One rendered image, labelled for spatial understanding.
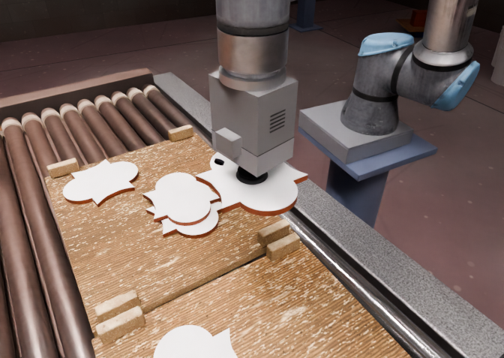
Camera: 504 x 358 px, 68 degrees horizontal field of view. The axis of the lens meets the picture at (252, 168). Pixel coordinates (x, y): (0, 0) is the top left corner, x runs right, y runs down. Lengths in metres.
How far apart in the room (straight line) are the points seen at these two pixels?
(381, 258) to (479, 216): 1.73
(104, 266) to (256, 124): 0.37
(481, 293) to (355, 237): 1.34
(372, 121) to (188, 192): 0.52
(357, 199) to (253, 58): 0.79
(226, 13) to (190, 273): 0.40
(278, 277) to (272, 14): 0.39
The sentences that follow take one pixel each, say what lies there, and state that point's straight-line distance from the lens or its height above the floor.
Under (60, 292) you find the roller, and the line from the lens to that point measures 0.68.
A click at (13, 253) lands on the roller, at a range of 0.78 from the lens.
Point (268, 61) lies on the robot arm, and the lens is 0.40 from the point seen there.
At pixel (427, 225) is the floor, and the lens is 2.22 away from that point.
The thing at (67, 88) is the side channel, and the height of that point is 0.95.
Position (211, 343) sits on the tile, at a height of 0.95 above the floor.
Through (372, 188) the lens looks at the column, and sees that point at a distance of 1.11.
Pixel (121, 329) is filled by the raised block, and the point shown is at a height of 0.95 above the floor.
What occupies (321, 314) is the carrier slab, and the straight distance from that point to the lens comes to 0.58.
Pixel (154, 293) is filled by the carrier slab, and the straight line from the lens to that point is 0.61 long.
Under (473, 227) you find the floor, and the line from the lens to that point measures 2.31.
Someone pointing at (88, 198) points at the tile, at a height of 0.95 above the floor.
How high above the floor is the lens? 1.42
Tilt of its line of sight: 36 degrees down
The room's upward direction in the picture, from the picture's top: straight up
